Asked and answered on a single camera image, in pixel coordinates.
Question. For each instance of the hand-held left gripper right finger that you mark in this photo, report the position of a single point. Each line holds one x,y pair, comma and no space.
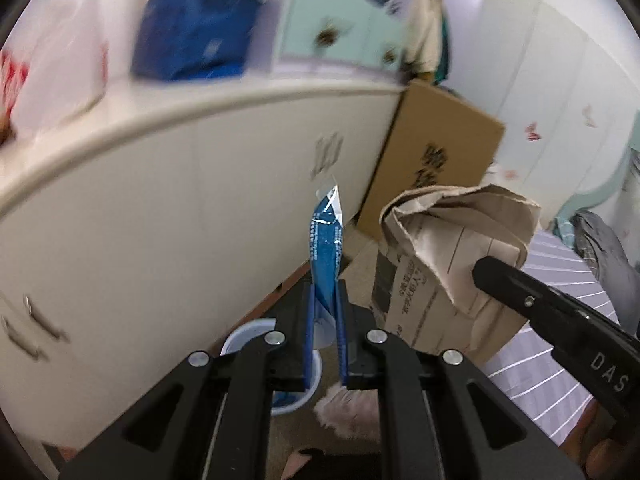
342,340

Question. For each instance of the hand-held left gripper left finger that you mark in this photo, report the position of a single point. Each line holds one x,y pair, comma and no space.
310,340

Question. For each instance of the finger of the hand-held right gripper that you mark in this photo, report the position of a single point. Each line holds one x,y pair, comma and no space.
565,330

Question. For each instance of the pale blue plastic bucket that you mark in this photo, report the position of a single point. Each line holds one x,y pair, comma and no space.
240,340

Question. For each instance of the small blue wrapper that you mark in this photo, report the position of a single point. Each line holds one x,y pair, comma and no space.
325,250

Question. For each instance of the brown paper bag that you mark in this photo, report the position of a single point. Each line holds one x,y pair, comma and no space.
450,260

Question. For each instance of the person's right hand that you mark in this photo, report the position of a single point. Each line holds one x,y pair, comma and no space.
607,440

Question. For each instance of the grey checked bed sheet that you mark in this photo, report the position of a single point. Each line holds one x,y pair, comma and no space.
560,270

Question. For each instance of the fuzzy pink slipper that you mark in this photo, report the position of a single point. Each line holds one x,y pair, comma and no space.
350,410

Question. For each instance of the grey cloth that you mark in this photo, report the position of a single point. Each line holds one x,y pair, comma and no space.
600,245

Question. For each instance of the teal bed headboard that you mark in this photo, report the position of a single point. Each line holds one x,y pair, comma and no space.
605,185

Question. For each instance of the small white plastic bag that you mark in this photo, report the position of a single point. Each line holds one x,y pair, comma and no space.
494,170

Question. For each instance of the white floor cabinet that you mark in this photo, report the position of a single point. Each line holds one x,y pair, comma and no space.
150,235

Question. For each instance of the pink butterfly sticker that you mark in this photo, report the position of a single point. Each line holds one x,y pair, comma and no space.
534,131

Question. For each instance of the cream butterfly sticker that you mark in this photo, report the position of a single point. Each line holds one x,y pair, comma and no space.
590,115

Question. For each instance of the tall cardboard box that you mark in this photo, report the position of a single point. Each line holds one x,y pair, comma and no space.
430,135

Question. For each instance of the white wardrobe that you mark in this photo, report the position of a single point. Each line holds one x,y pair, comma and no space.
550,60

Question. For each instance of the pinecone drawer knob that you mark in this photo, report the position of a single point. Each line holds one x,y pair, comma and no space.
327,36
389,55

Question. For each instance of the dark green hanging garment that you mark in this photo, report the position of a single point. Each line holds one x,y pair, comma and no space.
442,55

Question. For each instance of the cream hanging garment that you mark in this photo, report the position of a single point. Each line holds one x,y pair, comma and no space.
425,30

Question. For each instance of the teal drawer unit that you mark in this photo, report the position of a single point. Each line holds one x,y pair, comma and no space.
350,15

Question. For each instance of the blue plastic package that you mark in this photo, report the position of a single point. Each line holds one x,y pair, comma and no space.
195,35

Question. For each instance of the white bag with red print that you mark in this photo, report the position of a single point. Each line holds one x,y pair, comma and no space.
55,60

